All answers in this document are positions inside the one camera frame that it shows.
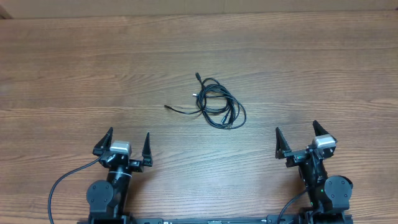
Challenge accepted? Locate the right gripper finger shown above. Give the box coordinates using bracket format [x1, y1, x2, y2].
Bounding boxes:
[275, 127, 292, 159]
[312, 120, 337, 141]

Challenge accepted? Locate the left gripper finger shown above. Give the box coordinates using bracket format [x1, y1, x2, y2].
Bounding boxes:
[93, 127, 113, 156]
[142, 133, 153, 167]

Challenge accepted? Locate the black USB cable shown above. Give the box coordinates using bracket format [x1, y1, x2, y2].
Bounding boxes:
[192, 72, 237, 129]

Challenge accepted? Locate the thin black cable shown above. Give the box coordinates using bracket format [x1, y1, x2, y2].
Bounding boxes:
[164, 81, 233, 116]

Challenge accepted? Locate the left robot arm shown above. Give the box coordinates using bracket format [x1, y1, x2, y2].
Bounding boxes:
[86, 128, 153, 223]

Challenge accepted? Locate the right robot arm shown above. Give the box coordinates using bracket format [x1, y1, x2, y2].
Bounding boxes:
[275, 120, 354, 224]

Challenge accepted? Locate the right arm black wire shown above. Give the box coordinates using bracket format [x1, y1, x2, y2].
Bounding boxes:
[276, 189, 308, 224]

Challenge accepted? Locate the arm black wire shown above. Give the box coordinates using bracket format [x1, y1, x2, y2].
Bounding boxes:
[276, 189, 308, 224]
[47, 155, 103, 224]

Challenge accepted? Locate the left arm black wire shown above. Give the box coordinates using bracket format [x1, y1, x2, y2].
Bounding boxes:
[47, 155, 103, 224]

